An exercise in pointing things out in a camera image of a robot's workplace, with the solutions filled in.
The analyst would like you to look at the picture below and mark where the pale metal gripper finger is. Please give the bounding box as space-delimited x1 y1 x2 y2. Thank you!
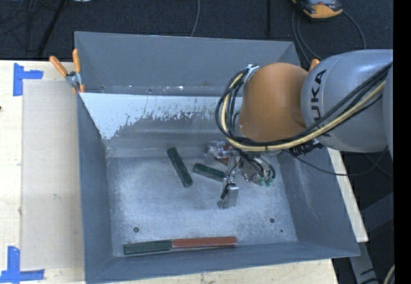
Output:
204 141 230 165
216 182 240 210

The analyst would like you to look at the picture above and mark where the red-brown flat block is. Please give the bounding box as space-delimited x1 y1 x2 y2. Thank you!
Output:
213 144 234 167
171 236 238 249

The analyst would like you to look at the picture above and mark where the dark green flat block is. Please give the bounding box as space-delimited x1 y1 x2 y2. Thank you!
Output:
166 146 194 188
192 163 227 183
123 239 173 256

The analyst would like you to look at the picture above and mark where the grey metal bin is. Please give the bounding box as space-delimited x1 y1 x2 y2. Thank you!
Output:
74 31 362 284

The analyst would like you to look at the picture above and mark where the pale flat board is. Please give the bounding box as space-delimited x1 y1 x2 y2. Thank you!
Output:
20 79 85 272

